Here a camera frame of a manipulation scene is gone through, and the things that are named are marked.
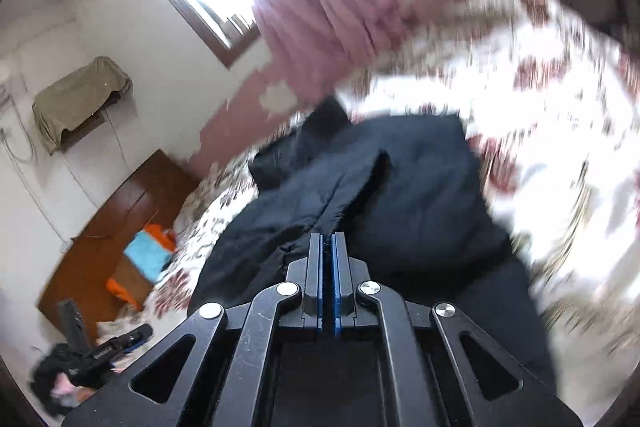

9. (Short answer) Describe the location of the cloth covered air conditioner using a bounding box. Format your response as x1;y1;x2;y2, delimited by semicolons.
32;56;132;155

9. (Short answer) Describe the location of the orange blue brown pillow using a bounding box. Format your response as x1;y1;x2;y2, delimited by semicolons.
105;223;177;311

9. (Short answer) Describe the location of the pink cloth at bedside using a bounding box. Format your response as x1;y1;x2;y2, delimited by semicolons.
51;373;93;409

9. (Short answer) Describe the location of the black padded jacket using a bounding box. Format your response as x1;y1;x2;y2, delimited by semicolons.
189;98;555;386

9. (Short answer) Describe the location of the floral bed quilt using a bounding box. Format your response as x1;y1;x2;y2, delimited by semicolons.
144;0;640;417

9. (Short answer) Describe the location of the brown wooden headboard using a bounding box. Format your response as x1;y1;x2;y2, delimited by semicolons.
38;150;198;341

